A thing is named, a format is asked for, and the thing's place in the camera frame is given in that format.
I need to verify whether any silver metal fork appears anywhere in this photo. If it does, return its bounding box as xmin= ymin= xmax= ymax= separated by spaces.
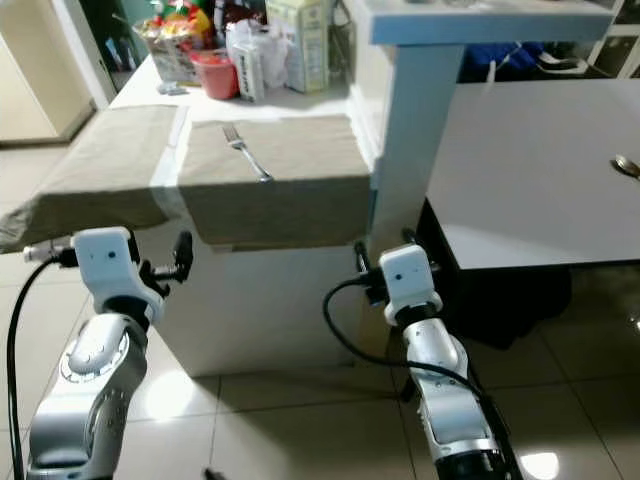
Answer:
xmin=222 ymin=123 xmax=274 ymax=184

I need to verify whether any red noodle cup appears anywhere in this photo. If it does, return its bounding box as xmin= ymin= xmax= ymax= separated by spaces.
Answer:
xmin=190 ymin=50 xmax=239 ymax=101

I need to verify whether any small white Oatside carton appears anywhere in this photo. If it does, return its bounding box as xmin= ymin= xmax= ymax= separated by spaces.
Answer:
xmin=232 ymin=45 xmax=266 ymax=103

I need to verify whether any newspaper print box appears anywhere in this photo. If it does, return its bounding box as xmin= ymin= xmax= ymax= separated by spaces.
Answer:
xmin=145 ymin=28 xmax=201 ymax=86

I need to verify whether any tall cream drink carton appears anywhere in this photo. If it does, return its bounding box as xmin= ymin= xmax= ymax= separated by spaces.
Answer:
xmin=265 ymin=0 xmax=331 ymax=96

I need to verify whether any white plastic bag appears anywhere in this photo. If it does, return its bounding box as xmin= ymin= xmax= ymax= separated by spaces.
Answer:
xmin=225 ymin=18 xmax=291 ymax=91

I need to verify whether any beige kitchen cabinet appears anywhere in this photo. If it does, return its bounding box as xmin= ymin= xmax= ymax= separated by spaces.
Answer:
xmin=0 ymin=0 xmax=91 ymax=141

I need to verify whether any green red snack bag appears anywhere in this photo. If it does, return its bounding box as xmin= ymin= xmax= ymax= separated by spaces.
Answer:
xmin=150 ymin=0 xmax=211 ymax=43

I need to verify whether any dark brown bottle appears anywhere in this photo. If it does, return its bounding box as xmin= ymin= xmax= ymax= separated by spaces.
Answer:
xmin=210 ymin=0 xmax=266 ymax=29

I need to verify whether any white black sneaker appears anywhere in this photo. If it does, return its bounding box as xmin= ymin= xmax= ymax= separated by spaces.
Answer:
xmin=535 ymin=48 xmax=596 ymax=76

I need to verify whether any white lattice glass cabinet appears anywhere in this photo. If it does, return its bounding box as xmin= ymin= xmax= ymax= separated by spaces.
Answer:
xmin=585 ymin=0 xmax=640 ymax=81

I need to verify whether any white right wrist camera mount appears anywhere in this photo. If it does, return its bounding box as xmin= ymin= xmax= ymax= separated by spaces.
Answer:
xmin=378 ymin=243 xmax=446 ymax=326

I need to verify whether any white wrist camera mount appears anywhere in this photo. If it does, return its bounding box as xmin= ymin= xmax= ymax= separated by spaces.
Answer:
xmin=72 ymin=226 xmax=169 ymax=326
xmin=378 ymin=243 xmax=446 ymax=326

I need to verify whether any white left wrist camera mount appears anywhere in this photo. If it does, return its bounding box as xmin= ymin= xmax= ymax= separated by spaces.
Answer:
xmin=72 ymin=226 xmax=169 ymax=326

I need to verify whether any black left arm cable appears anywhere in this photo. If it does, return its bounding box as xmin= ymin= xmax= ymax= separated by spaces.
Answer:
xmin=5 ymin=248 xmax=79 ymax=480

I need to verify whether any white door frame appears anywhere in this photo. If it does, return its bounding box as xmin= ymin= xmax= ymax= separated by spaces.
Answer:
xmin=50 ymin=0 xmax=116 ymax=109

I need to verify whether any metal spoon with gold handle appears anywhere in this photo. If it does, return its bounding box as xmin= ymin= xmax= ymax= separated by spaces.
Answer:
xmin=610 ymin=154 xmax=640 ymax=181

